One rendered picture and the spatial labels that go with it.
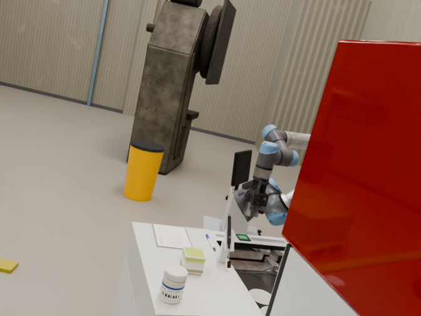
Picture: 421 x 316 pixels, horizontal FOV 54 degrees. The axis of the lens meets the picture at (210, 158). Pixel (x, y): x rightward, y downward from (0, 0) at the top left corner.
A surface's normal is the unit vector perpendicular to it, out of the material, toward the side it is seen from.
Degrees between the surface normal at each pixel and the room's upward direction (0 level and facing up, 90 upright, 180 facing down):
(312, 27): 90
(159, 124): 92
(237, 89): 90
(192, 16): 64
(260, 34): 90
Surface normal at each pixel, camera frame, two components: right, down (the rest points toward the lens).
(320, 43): 0.00, 0.22
